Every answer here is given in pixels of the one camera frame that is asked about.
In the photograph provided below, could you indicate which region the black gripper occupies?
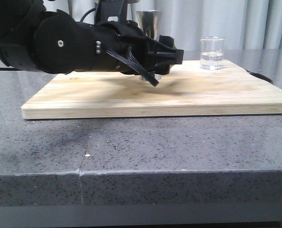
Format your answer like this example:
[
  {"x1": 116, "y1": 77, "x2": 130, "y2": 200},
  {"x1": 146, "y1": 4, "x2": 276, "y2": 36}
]
[{"x1": 93, "y1": 20, "x2": 184, "y2": 74}]

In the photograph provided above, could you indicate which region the steel double jigger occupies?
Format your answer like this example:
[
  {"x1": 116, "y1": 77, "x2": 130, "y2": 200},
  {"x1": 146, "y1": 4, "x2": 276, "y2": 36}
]
[{"x1": 136, "y1": 10, "x2": 163, "y2": 81}]

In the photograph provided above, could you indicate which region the small glass beaker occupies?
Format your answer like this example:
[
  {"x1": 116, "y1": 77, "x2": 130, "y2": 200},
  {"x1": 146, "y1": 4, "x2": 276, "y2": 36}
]
[{"x1": 200, "y1": 36, "x2": 226, "y2": 70}]

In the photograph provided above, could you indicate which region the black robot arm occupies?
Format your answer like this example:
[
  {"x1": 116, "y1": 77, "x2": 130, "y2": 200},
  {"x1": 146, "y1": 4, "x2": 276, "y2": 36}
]
[{"x1": 0, "y1": 0, "x2": 184, "y2": 75}]

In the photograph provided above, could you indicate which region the grey curtain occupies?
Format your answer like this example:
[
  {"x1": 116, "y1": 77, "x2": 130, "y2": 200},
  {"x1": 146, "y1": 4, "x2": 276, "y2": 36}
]
[{"x1": 42, "y1": 0, "x2": 282, "y2": 51}]

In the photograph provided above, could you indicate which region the wooden cutting board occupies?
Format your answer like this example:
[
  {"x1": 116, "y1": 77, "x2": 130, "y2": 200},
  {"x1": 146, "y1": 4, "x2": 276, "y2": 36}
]
[{"x1": 21, "y1": 60, "x2": 282, "y2": 119}]

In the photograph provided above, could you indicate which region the black ribbon cable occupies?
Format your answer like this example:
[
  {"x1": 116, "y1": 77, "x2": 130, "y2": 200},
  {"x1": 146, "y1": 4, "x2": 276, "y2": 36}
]
[{"x1": 100, "y1": 46, "x2": 159, "y2": 87}]

